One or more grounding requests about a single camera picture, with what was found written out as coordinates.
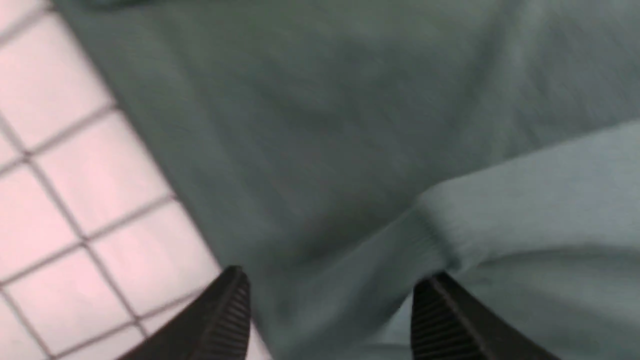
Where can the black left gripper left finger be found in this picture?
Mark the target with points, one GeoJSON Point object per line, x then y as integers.
{"type": "Point", "coordinates": [215, 326]}

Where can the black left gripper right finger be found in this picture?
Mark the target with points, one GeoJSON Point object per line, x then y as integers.
{"type": "Point", "coordinates": [448, 323]}

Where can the green long-sleeved shirt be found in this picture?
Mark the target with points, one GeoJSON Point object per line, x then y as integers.
{"type": "Point", "coordinates": [340, 151]}

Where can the white grid-patterned table cloth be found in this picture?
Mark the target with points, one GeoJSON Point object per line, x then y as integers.
{"type": "Point", "coordinates": [97, 252]}

